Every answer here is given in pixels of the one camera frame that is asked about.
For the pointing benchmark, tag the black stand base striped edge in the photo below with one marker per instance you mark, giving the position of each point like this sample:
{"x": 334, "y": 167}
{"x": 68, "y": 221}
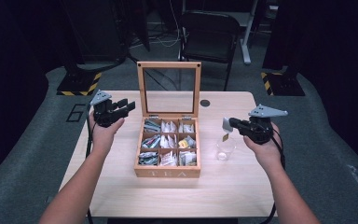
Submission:
{"x": 284, "y": 84}
{"x": 79, "y": 82}

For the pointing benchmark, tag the dark curtain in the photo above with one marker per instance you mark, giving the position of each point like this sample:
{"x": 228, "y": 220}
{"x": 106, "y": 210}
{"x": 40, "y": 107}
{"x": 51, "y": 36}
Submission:
{"x": 341, "y": 77}
{"x": 9, "y": 93}

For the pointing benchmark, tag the black equipment cabinet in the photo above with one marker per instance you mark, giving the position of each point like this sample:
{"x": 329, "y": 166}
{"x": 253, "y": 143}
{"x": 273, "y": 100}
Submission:
{"x": 96, "y": 28}

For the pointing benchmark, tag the person's right hand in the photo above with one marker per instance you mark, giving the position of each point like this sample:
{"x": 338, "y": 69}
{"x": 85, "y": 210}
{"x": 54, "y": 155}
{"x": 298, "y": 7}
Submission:
{"x": 268, "y": 154}

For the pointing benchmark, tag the wooden tea box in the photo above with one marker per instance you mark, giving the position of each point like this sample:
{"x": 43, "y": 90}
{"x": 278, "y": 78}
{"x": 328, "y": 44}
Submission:
{"x": 167, "y": 171}

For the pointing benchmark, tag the heap of assorted tea packets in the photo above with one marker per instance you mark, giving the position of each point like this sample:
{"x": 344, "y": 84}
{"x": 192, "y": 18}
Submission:
{"x": 167, "y": 141}

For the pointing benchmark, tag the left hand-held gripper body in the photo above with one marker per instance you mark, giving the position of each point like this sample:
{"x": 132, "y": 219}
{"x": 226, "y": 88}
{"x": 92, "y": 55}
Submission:
{"x": 104, "y": 115}

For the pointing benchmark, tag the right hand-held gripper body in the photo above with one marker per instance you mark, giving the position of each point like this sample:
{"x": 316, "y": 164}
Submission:
{"x": 258, "y": 129}

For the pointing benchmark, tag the clear glass cup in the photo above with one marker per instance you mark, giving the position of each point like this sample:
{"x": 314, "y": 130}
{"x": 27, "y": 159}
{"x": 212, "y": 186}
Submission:
{"x": 226, "y": 151}

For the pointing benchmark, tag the person's left hand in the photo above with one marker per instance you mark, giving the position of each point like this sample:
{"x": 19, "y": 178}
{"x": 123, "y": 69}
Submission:
{"x": 102, "y": 137}

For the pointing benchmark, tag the black table grommet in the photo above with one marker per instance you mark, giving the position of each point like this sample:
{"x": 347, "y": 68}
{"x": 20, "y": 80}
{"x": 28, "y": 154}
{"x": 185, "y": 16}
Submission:
{"x": 204, "y": 103}

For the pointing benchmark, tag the black folding chair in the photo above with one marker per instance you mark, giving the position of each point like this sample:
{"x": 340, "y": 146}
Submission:
{"x": 209, "y": 31}

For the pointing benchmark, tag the white desk leg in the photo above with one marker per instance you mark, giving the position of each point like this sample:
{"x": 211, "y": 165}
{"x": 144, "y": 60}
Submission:
{"x": 247, "y": 46}

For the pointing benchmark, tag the white tagged tea bag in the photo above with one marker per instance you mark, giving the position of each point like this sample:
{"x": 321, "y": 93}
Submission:
{"x": 226, "y": 125}

